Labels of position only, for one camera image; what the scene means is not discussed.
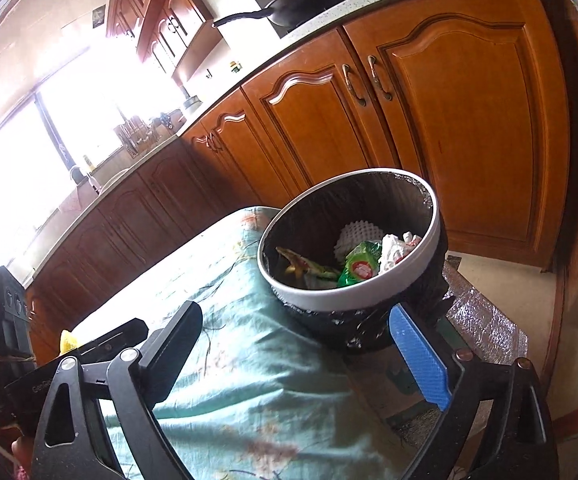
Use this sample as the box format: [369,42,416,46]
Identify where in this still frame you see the black wok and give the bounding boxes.
[213,0,347,28]

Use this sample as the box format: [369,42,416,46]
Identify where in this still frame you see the speckled white countertop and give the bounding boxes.
[6,0,540,291]

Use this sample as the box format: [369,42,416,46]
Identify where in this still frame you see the wooden base cabinets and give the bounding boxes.
[24,0,570,356]

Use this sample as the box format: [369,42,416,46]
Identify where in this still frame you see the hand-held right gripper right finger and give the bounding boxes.
[389,304,554,480]

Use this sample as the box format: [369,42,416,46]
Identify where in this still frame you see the wooden wall cabinets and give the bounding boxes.
[106,0,222,83]

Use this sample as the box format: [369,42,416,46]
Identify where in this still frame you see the green snack packet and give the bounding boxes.
[338,241,382,288]

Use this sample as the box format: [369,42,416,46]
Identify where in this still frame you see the white bin with black liner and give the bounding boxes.
[259,170,457,356]

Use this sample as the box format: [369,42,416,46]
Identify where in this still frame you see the kitchen window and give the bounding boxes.
[0,45,185,271]

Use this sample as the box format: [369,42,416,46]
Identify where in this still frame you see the teal floral tablecloth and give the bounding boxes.
[69,205,450,480]

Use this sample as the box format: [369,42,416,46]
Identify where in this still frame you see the white round bin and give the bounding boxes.
[258,167,448,356]

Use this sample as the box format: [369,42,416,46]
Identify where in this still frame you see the yellow plastic item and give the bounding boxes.
[59,329,81,356]

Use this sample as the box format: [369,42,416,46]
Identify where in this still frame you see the brown banana peel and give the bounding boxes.
[275,246,342,288]

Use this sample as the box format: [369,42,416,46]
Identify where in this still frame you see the white foam fruit net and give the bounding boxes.
[334,220,385,263]

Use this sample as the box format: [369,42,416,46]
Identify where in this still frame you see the white tissue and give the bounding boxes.
[379,232,416,278]

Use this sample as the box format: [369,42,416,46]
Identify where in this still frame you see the person's left hand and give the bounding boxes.
[10,435,37,480]

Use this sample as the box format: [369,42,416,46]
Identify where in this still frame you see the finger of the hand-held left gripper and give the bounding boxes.
[4,319,150,404]

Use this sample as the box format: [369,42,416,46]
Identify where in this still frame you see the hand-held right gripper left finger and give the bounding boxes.
[33,301,204,480]

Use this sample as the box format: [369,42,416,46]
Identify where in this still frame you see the silver foil sheet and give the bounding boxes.
[441,255,530,366]

